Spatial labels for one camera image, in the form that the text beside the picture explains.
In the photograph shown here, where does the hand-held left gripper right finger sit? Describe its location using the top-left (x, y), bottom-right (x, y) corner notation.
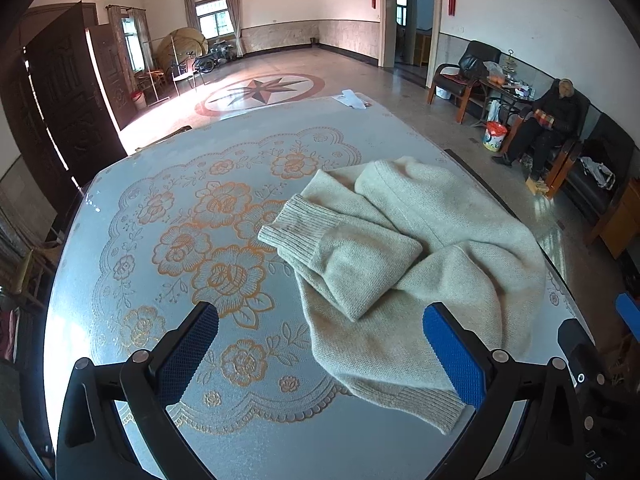
top-left (422, 301), bottom-right (588, 480)

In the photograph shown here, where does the white bag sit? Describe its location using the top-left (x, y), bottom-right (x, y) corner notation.
top-left (579, 156), bottom-right (617, 191)

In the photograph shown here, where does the cluttered side table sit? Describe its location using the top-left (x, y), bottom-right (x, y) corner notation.
top-left (470, 50), bottom-right (537, 128)

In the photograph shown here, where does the large round woven basket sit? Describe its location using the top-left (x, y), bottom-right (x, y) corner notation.
top-left (157, 27), bottom-right (208, 68)

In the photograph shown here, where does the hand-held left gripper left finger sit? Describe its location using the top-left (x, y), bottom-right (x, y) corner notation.
top-left (56, 301), bottom-right (221, 480)

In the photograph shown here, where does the bicycle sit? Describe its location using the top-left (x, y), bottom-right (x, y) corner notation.
top-left (194, 42), bottom-right (237, 74)

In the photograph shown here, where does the white paper sheet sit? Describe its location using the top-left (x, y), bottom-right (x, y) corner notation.
top-left (335, 90), bottom-right (372, 110)

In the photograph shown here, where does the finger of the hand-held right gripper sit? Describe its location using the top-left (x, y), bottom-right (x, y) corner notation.
top-left (615, 292), bottom-right (640, 333)
top-left (556, 317), bottom-right (603, 391)

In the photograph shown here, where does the wooden cabinet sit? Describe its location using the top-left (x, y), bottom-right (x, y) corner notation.
top-left (597, 177), bottom-right (640, 260)

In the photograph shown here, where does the door frame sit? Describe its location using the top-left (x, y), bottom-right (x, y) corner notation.
top-left (379, 0), bottom-right (444, 88)

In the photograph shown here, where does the large dark wooden door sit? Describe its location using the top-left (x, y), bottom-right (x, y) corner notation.
top-left (15, 2), bottom-right (128, 196)

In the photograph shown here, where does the small wooden chair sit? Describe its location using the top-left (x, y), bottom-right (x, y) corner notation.
top-left (136, 67), bottom-right (167, 107)

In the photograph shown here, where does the dark wooden armchair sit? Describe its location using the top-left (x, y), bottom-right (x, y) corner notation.
top-left (427, 41), bottom-right (502, 124)

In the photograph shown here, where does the side window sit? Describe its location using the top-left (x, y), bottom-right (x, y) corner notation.
top-left (120, 17), bottom-right (142, 72)

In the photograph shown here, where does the grey curtain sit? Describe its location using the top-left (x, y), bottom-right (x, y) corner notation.
top-left (222, 0), bottom-right (247, 58)
top-left (132, 9), bottom-right (155, 72)
top-left (182, 0), bottom-right (202, 33)

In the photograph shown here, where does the carved brown door leaf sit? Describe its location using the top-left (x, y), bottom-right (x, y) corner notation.
top-left (90, 24), bottom-right (138, 128)

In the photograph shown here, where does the metal frame chair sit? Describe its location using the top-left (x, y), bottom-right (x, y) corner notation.
top-left (171, 52), bottom-right (207, 97)

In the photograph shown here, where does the floral lace tablecloth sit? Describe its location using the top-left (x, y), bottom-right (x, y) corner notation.
top-left (42, 91), bottom-right (591, 480)

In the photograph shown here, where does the barred window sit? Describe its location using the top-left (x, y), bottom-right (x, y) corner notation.
top-left (195, 0), bottom-right (233, 37)

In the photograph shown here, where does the beige knit sweater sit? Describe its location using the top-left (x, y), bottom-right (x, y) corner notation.
top-left (257, 156), bottom-right (547, 436)

